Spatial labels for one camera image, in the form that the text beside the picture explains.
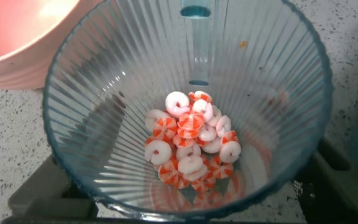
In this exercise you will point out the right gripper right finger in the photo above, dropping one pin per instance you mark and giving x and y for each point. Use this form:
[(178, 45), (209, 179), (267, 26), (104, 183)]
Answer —
[(346, 193)]

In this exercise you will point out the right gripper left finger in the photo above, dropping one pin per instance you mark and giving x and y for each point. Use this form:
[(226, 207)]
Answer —
[(42, 199)]

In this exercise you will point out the clear ribbed teal-tinted cup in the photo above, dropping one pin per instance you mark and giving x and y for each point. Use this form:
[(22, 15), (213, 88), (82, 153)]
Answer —
[(104, 93)]

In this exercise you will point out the orange white shrimp pieces heap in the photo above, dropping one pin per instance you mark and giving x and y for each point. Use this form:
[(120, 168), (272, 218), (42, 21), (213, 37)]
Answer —
[(191, 143)]

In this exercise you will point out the pink plastic bowl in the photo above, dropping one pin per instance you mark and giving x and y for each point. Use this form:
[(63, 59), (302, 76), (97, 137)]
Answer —
[(17, 46)]

